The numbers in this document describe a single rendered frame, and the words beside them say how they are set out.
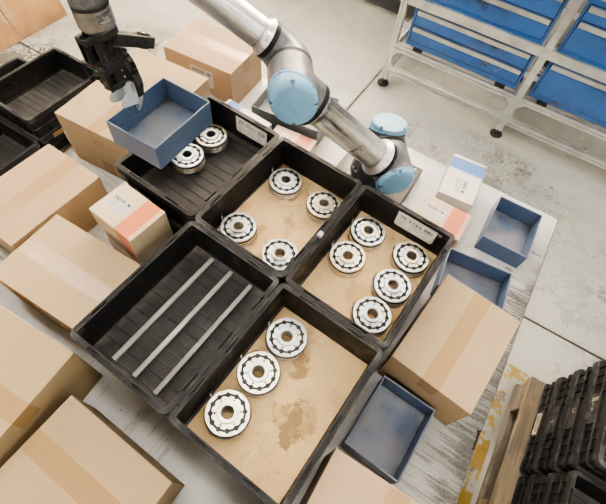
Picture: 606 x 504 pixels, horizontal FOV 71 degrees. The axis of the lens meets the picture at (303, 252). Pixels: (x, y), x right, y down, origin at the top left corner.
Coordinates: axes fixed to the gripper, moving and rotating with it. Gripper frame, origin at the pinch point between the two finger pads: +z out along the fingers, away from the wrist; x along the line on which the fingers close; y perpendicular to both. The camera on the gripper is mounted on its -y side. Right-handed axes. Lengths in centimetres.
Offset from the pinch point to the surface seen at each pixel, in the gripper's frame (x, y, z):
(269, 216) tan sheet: 31.3, -8.8, 32.5
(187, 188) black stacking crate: 5.1, -2.5, 30.3
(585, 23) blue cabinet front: 85, -199, 43
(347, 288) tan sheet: 63, -2, 35
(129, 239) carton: 11.7, 23.8, 21.2
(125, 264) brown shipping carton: 11.5, 28.0, 27.7
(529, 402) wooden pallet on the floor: 136, -36, 111
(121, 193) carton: -0.5, 14.4, 20.1
